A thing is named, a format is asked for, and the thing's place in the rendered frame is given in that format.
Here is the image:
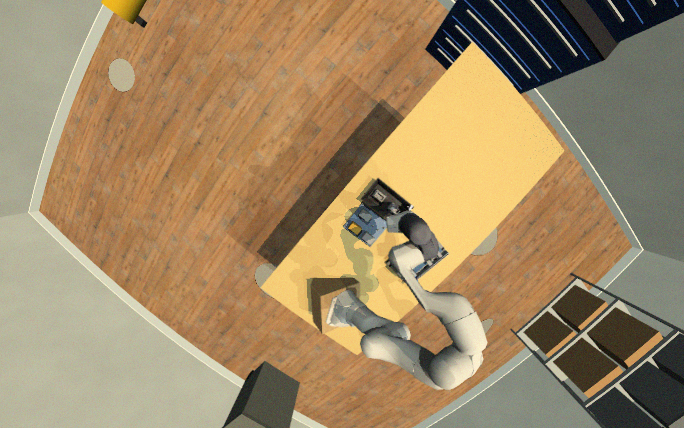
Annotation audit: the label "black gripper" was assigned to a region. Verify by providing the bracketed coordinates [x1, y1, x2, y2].
[390, 203, 414, 215]

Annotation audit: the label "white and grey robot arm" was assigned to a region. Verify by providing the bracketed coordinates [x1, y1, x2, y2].
[325, 211, 487, 390]

